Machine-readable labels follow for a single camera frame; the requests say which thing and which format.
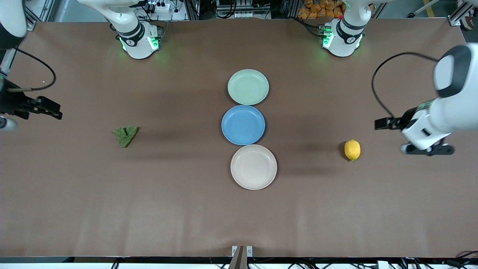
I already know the green lettuce leaf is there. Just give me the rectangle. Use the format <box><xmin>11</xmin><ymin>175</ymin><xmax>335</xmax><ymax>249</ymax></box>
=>
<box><xmin>112</xmin><ymin>126</ymin><xmax>140</xmax><ymax>148</ymax></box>

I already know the yellow lemon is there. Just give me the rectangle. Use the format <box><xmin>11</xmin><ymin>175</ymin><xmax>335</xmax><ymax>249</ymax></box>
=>
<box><xmin>344</xmin><ymin>139</ymin><xmax>361</xmax><ymax>162</ymax></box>

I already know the bag of orange fruits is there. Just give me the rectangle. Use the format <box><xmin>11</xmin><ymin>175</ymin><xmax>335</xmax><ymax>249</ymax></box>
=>
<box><xmin>297</xmin><ymin>0</ymin><xmax>346</xmax><ymax>20</ymax></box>

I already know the beige plate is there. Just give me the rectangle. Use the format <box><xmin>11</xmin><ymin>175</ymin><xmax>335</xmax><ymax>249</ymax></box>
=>
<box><xmin>230</xmin><ymin>144</ymin><xmax>278</xmax><ymax>191</ymax></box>

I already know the blue plate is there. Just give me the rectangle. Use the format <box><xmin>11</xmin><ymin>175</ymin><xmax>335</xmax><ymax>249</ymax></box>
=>
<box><xmin>221</xmin><ymin>105</ymin><xmax>266</xmax><ymax>146</ymax></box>

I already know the light green plate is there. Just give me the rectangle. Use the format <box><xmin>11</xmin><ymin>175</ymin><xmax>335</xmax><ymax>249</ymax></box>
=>
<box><xmin>227</xmin><ymin>69</ymin><xmax>270</xmax><ymax>106</ymax></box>

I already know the white power strip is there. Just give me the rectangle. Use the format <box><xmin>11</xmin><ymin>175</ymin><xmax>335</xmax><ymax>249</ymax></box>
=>
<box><xmin>147</xmin><ymin>1</ymin><xmax>171</xmax><ymax>13</ymax></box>

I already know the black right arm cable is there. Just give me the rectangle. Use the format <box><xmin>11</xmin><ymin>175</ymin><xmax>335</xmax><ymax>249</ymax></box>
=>
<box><xmin>14</xmin><ymin>48</ymin><xmax>57</xmax><ymax>92</ymax></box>

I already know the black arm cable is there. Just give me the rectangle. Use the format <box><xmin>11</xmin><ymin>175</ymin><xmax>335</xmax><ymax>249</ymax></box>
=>
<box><xmin>371</xmin><ymin>52</ymin><xmax>440</xmax><ymax>118</ymax></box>
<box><xmin>14</xmin><ymin>48</ymin><xmax>57</xmax><ymax>92</ymax></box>

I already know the aluminium frame profile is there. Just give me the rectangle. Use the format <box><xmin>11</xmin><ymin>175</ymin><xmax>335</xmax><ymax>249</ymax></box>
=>
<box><xmin>447</xmin><ymin>3</ymin><xmax>478</xmax><ymax>27</ymax></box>
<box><xmin>24</xmin><ymin>0</ymin><xmax>57</xmax><ymax>31</ymax></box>
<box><xmin>0</xmin><ymin>48</ymin><xmax>18</xmax><ymax>78</ymax></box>

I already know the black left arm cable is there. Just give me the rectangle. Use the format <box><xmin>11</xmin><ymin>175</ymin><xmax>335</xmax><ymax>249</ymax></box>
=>
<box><xmin>371</xmin><ymin>52</ymin><xmax>440</xmax><ymax>118</ymax></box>

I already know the black base cable bundle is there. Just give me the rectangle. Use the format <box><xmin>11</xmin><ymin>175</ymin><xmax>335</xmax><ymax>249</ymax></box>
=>
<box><xmin>296</xmin><ymin>16</ymin><xmax>324</xmax><ymax>37</ymax></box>

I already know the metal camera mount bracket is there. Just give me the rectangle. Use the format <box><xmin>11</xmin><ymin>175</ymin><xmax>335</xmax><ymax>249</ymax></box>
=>
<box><xmin>231</xmin><ymin>245</ymin><xmax>254</xmax><ymax>269</ymax></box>

